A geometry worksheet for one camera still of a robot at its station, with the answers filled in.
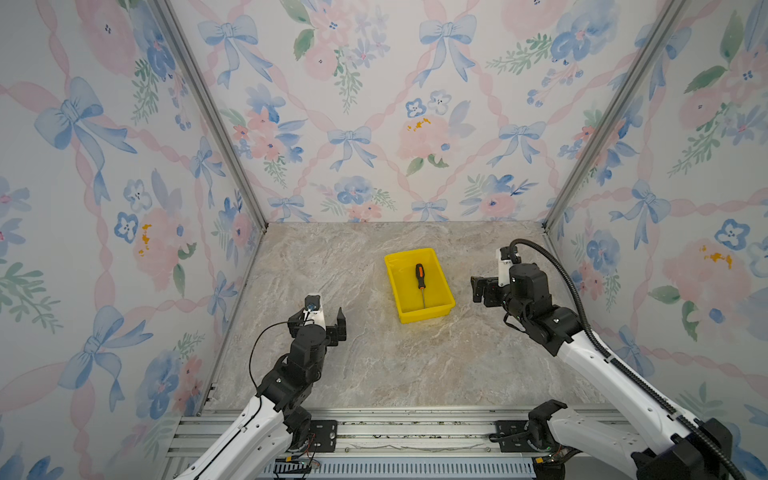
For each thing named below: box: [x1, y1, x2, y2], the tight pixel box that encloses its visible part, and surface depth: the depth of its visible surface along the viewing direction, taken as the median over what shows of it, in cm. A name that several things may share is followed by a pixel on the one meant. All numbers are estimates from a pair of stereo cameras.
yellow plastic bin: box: [384, 248, 456, 324], surface depth 102 cm
